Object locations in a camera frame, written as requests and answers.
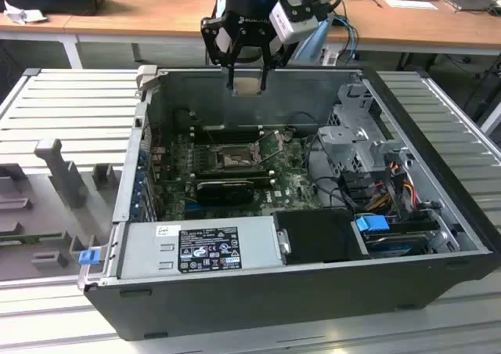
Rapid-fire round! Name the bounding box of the white paper sheet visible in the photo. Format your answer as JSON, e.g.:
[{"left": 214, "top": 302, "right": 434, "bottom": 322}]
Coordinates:
[{"left": 384, "top": 0, "right": 440, "bottom": 10}]

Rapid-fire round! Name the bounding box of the black rating label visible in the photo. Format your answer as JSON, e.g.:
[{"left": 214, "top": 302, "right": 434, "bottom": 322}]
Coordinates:
[{"left": 178, "top": 226, "right": 243, "bottom": 271}]

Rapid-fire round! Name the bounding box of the black wire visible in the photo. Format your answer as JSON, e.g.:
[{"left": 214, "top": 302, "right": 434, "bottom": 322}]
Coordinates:
[
  {"left": 291, "top": 112, "right": 315, "bottom": 127},
  {"left": 305, "top": 133, "right": 348, "bottom": 207}
]

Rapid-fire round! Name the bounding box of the metal disk bay cage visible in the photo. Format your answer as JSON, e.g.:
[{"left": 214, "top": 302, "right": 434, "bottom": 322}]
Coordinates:
[{"left": 316, "top": 81, "right": 416, "bottom": 175}]

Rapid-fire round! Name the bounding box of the dark tablet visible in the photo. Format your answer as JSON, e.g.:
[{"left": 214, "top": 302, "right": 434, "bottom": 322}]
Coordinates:
[{"left": 445, "top": 0, "right": 496, "bottom": 13}]

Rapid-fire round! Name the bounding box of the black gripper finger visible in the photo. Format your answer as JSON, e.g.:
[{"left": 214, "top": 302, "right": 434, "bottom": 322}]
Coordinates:
[
  {"left": 260, "top": 36, "right": 291, "bottom": 92},
  {"left": 200, "top": 16, "right": 236, "bottom": 92}
]

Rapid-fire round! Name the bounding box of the blue plastic case latch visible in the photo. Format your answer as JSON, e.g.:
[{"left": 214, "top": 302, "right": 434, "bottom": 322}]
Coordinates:
[{"left": 77, "top": 250, "right": 99, "bottom": 268}]

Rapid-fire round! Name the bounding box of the hard disk drive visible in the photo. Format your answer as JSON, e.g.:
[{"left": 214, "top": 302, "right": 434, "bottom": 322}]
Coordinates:
[{"left": 362, "top": 232, "right": 431, "bottom": 258}]

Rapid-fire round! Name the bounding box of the blue disk carrier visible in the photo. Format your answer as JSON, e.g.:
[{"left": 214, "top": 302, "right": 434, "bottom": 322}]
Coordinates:
[{"left": 355, "top": 214, "right": 389, "bottom": 236}]

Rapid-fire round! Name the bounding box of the grey case handle latch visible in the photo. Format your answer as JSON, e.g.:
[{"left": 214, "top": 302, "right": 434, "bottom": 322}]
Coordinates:
[{"left": 135, "top": 64, "right": 158, "bottom": 96}]

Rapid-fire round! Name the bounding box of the blue cable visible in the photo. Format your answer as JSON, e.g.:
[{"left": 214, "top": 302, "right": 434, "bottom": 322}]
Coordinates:
[{"left": 332, "top": 15, "right": 359, "bottom": 63}]

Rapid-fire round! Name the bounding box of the green motherboard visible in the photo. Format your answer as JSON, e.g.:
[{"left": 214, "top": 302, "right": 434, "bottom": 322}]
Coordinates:
[{"left": 150, "top": 128, "right": 333, "bottom": 222}]

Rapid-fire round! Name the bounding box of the black RAM slot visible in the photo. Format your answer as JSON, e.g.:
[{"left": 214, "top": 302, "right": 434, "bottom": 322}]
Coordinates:
[
  {"left": 193, "top": 125, "right": 262, "bottom": 135},
  {"left": 195, "top": 165, "right": 267, "bottom": 177},
  {"left": 194, "top": 132, "right": 264, "bottom": 144},
  {"left": 195, "top": 172, "right": 275, "bottom": 186}
]

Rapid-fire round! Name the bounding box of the black open PC case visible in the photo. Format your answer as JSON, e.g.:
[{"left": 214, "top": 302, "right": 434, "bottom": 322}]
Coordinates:
[{"left": 77, "top": 64, "right": 501, "bottom": 342}]

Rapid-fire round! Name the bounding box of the crumpled white paper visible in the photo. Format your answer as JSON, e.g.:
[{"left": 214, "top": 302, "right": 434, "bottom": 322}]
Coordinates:
[{"left": 2, "top": 0, "right": 49, "bottom": 24}]

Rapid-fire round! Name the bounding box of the coloured wire bundle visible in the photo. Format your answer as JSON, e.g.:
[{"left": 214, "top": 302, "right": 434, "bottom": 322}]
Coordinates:
[{"left": 367, "top": 161, "right": 416, "bottom": 214}]

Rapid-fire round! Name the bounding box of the green RAM stick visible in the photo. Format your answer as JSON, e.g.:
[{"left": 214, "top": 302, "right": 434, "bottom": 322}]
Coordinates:
[{"left": 0, "top": 232, "right": 63, "bottom": 247}]

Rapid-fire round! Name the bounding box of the CPU socket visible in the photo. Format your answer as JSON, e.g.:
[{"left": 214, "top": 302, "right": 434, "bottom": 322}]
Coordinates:
[{"left": 210, "top": 143, "right": 264, "bottom": 172}]

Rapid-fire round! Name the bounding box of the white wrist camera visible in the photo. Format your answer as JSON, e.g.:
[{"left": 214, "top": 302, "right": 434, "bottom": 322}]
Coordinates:
[{"left": 268, "top": 0, "right": 328, "bottom": 45}]

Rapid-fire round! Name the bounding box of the black cylindrical capacitor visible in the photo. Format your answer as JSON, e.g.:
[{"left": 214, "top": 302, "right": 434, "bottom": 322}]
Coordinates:
[{"left": 174, "top": 109, "right": 191, "bottom": 130}]

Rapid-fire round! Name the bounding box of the grey parts rack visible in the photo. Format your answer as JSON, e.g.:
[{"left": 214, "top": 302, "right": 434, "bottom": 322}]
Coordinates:
[{"left": 0, "top": 138, "right": 118, "bottom": 281}]

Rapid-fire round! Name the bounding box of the black graphics card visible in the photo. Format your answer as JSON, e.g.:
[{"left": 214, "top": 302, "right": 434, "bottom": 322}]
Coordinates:
[{"left": 195, "top": 179, "right": 254, "bottom": 206}]

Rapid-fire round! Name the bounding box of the wooden desk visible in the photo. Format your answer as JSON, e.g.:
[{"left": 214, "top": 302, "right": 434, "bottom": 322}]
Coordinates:
[{"left": 0, "top": 0, "right": 501, "bottom": 56}]

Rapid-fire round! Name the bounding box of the black plastic shroud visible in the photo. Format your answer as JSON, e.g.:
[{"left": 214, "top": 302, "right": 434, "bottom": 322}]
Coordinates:
[{"left": 272, "top": 208, "right": 371, "bottom": 265}]

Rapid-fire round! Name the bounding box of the silver square CPU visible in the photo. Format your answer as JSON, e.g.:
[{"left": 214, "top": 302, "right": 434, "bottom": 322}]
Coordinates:
[{"left": 232, "top": 77, "right": 263, "bottom": 96}]

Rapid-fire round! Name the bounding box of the silver power supply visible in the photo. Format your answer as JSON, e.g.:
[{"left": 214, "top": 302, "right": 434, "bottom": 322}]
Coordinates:
[{"left": 117, "top": 216, "right": 283, "bottom": 279}]

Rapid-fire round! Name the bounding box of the metal socket cover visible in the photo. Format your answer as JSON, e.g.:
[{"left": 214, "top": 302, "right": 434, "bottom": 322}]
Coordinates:
[{"left": 253, "top": 128, "right": 291, "bottom": 164}]

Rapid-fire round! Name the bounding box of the white table leg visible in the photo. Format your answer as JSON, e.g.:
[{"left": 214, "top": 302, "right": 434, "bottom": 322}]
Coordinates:
[{"left": 478, "top": 102, "right": 501, "bottom": 135}]

